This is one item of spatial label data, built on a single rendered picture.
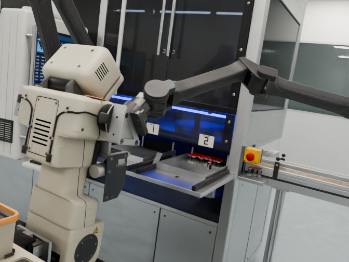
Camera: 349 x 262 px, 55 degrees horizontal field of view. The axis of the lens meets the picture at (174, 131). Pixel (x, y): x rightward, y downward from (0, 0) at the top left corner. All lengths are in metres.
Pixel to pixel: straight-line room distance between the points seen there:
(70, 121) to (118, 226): 1.31
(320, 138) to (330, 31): 1.79
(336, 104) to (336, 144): 5.00
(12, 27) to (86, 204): 1.04
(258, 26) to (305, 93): 0.58
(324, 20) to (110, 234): 5.16
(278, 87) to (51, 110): 0.74
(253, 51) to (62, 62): 0.94
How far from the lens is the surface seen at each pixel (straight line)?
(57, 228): 1.17
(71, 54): 1.13
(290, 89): 1.22
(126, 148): 1.97
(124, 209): 2.14
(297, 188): 1.78
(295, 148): 6.33
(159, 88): 1.04
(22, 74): 1.82
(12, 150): 1.88
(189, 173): 1.54
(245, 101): 1.68
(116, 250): 2.28
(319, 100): 1.24
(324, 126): 6.24
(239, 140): 1.70
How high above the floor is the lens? 1.32
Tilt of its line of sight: 9 degrees down
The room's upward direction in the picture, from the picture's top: 8 degrees clockwise
